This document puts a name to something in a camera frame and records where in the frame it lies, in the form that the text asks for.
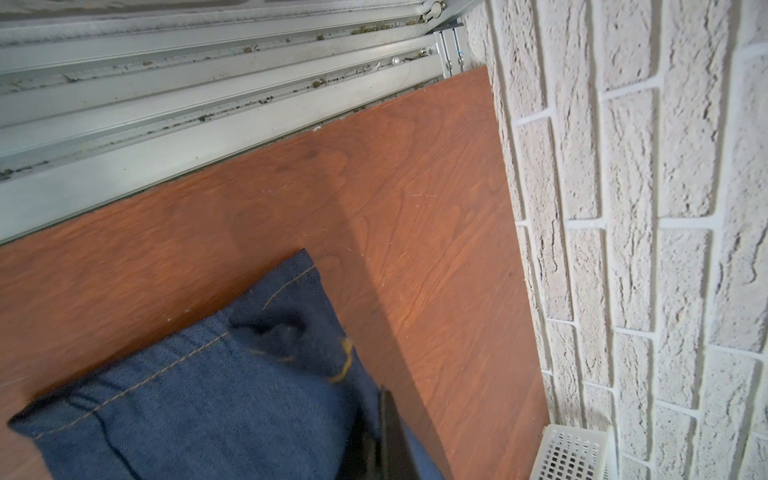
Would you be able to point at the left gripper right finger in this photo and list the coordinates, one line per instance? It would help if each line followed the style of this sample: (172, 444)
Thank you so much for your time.
(395, 458)

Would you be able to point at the white plastic laundry basket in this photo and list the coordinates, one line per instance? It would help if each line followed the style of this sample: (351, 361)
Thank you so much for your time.
(574, 453)

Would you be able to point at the aluminium mounting rail frame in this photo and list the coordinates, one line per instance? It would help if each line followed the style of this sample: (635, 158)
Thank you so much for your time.
(103, 99)

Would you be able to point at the blue denim jeans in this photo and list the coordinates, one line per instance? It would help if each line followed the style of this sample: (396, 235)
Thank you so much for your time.
(266, 388)

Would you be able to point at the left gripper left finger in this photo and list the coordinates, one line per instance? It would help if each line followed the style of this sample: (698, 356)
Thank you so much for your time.
(360, 458)

